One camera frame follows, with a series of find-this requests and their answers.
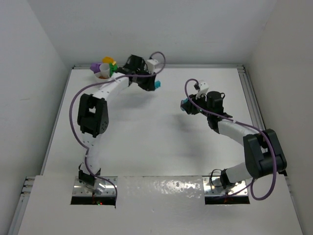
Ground aluminium frame rail right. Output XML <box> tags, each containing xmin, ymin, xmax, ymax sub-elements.
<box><xmin>237</xmin><ymin>66</ymin><xmax>266</xmax><ymax>130</ymax></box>

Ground metal base plate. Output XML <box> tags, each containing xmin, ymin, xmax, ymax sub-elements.
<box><xmin>202</xmin><ymin>175</ymin><xmax>249</xmax><ymax>197</ymax></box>
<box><xmin>72</xmin><ymin>177</ymin><xmax>116</xmax><ymax>197</ymax></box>

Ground lavender curved lego piece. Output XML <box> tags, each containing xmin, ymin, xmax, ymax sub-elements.
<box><xmin>90</xmin><ymin>62</ymin><xmax>102</xmax><ymax>73</ymax></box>

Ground yellow curved lego brick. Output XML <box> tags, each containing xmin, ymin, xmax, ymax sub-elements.
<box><xmin>102</xmin><ymin>56</ymin><xmax>114</xmax><ymax>64</ymax></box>

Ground green lego brick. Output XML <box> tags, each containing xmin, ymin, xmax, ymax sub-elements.
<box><xmin>109</xmin><ymin>61</ymin><xmax>118</xmax><ymax>76</ymax></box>

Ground aluminium frame rail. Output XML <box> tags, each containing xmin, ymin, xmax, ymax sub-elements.
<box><xmin>237</xmin><ymin>66</ymin><xmax>266</xmax><ymax>130</ymax></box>
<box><xmin>72</xmin><ymin>64</ymin><xmax>245</xmax><ymax>70</ymax></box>

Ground white round divided container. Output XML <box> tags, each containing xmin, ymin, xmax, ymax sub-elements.
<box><xmin>94</xmin><ymin>63</ymin><xmax>115</xmax><ymax>83</ymax></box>

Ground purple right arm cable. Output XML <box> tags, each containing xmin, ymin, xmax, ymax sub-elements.
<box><xmin>184</xmin><ymin>78</ymin><xmax>278</xmax><ymax>200</ymax></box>

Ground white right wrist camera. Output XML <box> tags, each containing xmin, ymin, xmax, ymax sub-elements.
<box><xmin>194</xmin><ymin>80</ymin><xmax>209</xmax><ymax>99</ymax></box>

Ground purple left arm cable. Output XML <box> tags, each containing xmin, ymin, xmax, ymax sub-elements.
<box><xmin>69</xmin><ymin>51</ymin><xmax>166</xmax><ymax>196</ymax></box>

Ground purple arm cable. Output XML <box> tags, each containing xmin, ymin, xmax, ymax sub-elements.
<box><xmin>69</xmin><ymin>51</ymin><xmax>166</xmax><ymax>196</ymax></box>
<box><xmin>184</xmin><ymin>78</ymin><xmax>278</xmax><ymax>200</ymax></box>

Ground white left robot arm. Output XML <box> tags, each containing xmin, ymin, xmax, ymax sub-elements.
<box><xmin>77</xmin><ymin>55</ymin><xmax>160</xmax><ymax>187</ymax></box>

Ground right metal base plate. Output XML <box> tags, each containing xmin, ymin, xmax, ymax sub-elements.
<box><xmin>202</xmin><ymin>175</ymin><xmax>249</xmax><ymax>197</ymax></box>

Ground aluminium frame rail back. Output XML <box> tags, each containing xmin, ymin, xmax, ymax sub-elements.
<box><xmin>72</xmin><ymin>64</ymin><xmax>245</xmax><ymax>70</ymax></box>

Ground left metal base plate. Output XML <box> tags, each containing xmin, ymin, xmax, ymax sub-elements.
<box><xmin>72</xmin><ymin>177</ymin><xmax>116</xmax><ymax>197</ymax></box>

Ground cyan lego brick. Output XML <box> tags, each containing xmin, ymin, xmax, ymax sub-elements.
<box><xmin>155</xmin><ymin>80</ymin><xmax>161</xmax><ymax>90</ymax></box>
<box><xmin>180</xmin><ymin>99</ymin><xmax>188</xmax><ymax>112</ymax></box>

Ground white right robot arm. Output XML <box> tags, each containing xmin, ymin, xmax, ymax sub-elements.
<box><xmin>180</xmin><ymin>91</ymin><xmax>287</xmax><ymax>189</ymax></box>

